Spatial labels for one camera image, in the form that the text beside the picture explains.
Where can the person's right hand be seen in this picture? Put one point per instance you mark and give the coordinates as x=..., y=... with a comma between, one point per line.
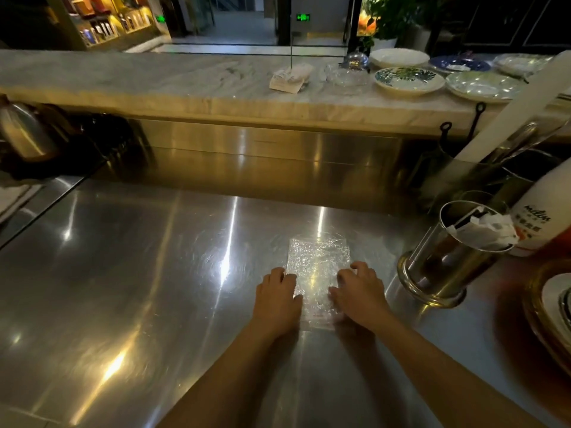
x=363, y=300

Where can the person's left hand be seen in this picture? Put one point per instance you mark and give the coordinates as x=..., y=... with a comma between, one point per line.
x=276, y=307

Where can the person's right little finger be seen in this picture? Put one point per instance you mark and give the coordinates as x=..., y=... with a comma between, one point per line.
x=382, y=288

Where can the person's left middle finger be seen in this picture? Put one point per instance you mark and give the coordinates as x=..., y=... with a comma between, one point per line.
x=278, y=277

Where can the person's right middle finger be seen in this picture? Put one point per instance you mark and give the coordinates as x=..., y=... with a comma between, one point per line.
x=360, y=269

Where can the person's left little finger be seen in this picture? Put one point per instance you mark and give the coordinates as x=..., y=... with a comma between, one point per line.
x=258, y=291

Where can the person's right thumb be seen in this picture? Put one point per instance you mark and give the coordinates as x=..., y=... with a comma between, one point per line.
x=337, y=296

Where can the person's left thumb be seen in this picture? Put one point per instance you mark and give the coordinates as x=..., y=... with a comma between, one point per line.
x=298, y=302

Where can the clear plastic wrap sheet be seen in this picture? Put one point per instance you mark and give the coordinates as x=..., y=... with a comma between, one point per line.
x=317, y=262

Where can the person's right forearm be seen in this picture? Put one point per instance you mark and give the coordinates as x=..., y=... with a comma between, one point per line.
x=437, y=378

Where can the person's left forearm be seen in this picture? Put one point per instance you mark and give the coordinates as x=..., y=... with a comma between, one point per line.
x=232, y=378

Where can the steel cylinder holder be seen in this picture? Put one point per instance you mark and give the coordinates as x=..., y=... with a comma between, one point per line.
x=441, y=271

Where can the steel utensil container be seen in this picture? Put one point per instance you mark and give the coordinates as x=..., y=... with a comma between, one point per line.
x=439, y=178

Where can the white paper packets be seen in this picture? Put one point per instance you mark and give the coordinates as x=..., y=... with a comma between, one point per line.
x=488, y=229

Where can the round wooden tray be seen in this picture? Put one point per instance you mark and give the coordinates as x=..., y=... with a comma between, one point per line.
x=533, y=316

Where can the white plate with dark rim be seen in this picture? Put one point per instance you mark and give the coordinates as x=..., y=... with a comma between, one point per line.
x=555, y=303

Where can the white bottle with label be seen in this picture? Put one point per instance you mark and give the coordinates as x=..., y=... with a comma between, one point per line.
x=546, y=209

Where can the clear glass dish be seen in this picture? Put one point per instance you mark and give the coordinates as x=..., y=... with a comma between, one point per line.
x=345, y=77

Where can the leaf pattern plate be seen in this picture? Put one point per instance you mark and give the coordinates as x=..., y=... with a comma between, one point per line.
x=408, y=80

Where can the receipt spike with papers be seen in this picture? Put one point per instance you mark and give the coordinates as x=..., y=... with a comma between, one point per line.
x=291, y=79

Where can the steel tongs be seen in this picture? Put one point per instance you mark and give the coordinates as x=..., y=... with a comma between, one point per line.
x=524, y=138

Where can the glass dome lid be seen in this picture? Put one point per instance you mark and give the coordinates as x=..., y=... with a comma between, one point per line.
x=355, y=61

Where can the plain white plate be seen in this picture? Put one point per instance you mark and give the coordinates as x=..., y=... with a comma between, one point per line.
x=399, y=56

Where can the pale green plate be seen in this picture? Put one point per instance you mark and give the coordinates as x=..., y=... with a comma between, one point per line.
x=484, y=86

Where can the blue plate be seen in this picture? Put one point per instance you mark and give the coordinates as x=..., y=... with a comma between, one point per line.
x=464, y=63

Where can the green potted plant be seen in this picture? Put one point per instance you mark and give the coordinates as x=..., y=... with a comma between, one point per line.
x=395, y=15

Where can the green exit sign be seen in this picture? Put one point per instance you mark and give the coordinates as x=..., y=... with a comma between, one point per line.
x=303, y=17

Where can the pale patterned plate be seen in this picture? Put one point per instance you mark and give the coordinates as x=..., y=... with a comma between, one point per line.
x=519, y=63

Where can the steel kettle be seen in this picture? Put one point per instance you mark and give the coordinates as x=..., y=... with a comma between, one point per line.
x=22, y=131

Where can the lit display shelf with bottles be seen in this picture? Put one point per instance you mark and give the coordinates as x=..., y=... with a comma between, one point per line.
x=105, y=20

